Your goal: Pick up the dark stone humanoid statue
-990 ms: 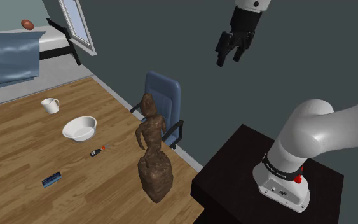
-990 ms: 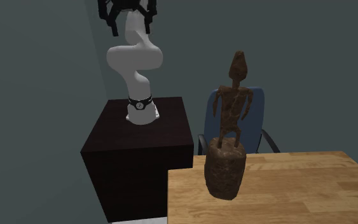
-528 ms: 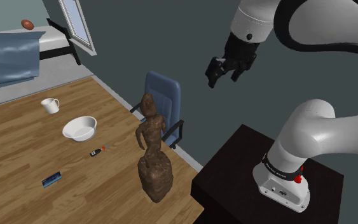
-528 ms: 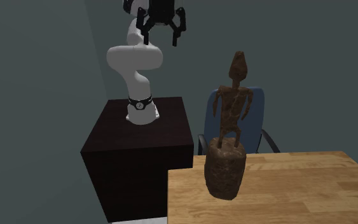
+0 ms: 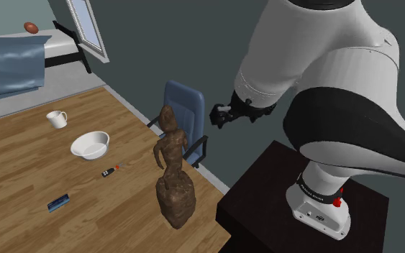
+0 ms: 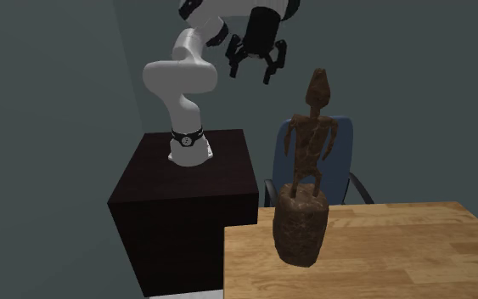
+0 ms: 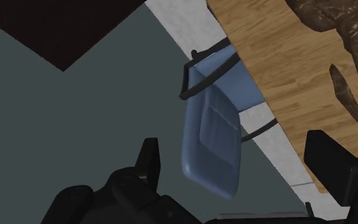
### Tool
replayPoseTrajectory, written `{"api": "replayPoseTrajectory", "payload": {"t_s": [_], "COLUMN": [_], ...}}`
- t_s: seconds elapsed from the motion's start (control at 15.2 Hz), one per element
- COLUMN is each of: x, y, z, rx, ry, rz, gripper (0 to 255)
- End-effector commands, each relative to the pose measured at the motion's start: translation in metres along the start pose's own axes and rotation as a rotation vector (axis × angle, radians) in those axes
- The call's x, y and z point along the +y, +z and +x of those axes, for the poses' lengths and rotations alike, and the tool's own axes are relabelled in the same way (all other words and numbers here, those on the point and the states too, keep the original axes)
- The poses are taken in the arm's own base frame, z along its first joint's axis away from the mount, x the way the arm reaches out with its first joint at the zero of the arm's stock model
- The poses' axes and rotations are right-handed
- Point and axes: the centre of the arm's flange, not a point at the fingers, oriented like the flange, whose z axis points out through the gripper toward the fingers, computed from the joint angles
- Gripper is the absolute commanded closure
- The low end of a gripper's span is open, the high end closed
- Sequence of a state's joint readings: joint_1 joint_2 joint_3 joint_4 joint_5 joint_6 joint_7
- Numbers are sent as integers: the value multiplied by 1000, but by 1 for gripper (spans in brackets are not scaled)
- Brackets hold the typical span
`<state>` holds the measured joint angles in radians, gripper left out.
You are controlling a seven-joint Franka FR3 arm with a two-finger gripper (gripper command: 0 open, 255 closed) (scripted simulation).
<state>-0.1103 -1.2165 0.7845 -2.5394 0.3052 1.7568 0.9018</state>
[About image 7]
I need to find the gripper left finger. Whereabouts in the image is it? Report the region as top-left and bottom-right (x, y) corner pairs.
(40, 137), (203, 224)

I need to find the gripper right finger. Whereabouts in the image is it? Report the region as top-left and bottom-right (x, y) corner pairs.
(303, 130), (358, 224)

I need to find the wooden table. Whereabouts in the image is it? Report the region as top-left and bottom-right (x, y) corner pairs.
(206, 0), (358, 195)

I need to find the blue chair with black frame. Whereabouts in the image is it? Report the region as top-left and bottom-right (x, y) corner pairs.
(178, 37), (279, 200)

